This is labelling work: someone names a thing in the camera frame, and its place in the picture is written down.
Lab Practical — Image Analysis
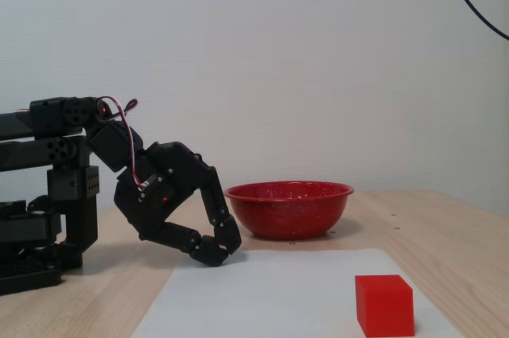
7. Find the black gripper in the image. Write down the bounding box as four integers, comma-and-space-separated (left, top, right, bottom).
114, 141, 243, 269

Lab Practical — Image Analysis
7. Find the red cube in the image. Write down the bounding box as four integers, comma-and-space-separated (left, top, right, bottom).
355, 274, 415, 338

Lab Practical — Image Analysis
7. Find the red speckled bowl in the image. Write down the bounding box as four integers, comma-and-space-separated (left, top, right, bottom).
223, 181, 355, 241

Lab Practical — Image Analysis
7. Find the white paper sheet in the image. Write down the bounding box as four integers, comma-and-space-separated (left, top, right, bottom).
130, 248, 466, 338

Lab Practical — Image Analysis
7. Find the red white servo wire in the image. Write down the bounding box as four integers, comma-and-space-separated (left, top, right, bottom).
96, 95, 150, 192

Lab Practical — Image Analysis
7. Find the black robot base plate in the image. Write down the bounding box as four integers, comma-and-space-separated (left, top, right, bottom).
0, 194, 64, 297

